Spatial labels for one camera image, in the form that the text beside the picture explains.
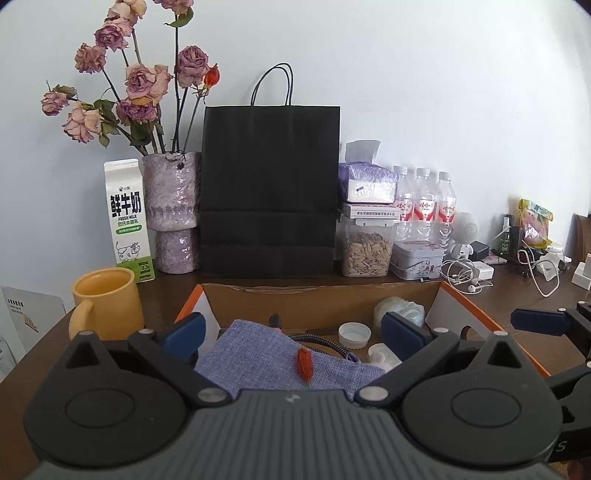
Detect yellow mug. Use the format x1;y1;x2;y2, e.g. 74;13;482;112
69;268;145;341

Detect clear plastic bag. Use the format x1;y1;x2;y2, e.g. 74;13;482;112
373;295;426;326

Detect yellow snack packet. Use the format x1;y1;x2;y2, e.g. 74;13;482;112
517;198;553;247

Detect white earphones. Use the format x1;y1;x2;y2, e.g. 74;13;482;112
441;258;490;294

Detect small green bottle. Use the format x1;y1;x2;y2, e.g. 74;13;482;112
499;213;515;254

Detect patterned tin box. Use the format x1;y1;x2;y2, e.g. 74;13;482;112
390;240;446;281

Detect brown wooden board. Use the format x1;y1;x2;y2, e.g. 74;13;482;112
570;213;591;266

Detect purple textured vase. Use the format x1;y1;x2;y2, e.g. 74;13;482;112
141;151;202;274

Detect white bottle cap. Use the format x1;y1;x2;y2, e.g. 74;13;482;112
338;322;371;349

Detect white sign card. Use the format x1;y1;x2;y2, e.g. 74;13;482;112
0;286;68;370

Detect purple drawstring bag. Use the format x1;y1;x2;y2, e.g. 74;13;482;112
194;319;386;400

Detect black paper bag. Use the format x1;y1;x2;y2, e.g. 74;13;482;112
199;64;341;279

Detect white robot figure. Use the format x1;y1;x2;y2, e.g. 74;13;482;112
450;212;478;260

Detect clear seed container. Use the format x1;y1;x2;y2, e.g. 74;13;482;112
341;215;399;278

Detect white charging dock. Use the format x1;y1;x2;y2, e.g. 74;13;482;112
571;261;591;291

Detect flat white box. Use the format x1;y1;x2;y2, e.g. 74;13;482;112
342;202;400;220

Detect red cardboard box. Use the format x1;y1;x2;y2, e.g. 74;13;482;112
173;281;552;379

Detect purple tissue pack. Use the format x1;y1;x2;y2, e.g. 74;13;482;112
338;140;400;204

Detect white green milk carton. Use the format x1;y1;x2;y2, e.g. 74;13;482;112
104;158;157;281

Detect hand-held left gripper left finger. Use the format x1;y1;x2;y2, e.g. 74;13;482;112
60;313;229;409

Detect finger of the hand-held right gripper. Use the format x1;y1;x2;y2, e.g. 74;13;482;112
546;362;591;403
510;301;591;357

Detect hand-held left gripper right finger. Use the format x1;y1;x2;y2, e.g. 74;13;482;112
353;312;527;409

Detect braided cable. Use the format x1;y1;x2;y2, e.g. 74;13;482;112
268;314;362;363

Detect dried pink rose bouquet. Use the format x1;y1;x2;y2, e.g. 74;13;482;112
41;0;221;155

